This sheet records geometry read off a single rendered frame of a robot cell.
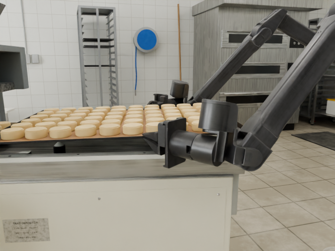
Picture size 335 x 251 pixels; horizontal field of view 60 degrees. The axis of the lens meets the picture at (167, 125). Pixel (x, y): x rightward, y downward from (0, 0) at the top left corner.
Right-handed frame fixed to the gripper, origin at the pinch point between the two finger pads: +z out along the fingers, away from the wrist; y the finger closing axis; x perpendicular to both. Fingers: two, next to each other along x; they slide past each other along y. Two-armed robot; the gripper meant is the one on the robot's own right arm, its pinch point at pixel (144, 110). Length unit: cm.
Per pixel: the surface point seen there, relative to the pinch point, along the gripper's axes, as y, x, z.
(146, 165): -8.5, 24.5, 24.3
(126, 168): -9.0, 20.9, 27.8
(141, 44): 45, -271, -268
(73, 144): -10.8, -13.8, 21.3
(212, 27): 67, -164, -306
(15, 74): 12, -44, 26
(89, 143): -10.5, -9.7, 17.3
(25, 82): 8.8, -42.6, 22.8
